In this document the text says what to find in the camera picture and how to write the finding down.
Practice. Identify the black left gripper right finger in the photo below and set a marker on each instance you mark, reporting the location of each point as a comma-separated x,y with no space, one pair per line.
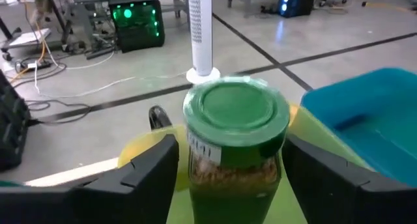
342,198

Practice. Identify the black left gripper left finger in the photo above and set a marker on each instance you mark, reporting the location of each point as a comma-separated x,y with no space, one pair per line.
130,198

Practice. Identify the green-lid glass spice jar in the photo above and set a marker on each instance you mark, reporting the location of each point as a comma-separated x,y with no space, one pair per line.
234,120

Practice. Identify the yellow-green plastic bin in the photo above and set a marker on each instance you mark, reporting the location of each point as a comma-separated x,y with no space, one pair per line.
312,133

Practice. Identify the blue plastic bin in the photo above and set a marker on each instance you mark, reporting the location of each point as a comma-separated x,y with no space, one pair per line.
374,120

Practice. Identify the dark green cloth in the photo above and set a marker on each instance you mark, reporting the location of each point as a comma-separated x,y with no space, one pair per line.
9,183

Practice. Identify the floor power strip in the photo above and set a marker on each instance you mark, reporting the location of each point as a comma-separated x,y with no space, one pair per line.
36,65

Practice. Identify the computer case with green lights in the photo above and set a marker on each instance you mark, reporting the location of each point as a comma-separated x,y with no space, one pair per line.
137,25

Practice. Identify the computer case with blue lights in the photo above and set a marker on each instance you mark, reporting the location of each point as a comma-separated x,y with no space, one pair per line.
298,2

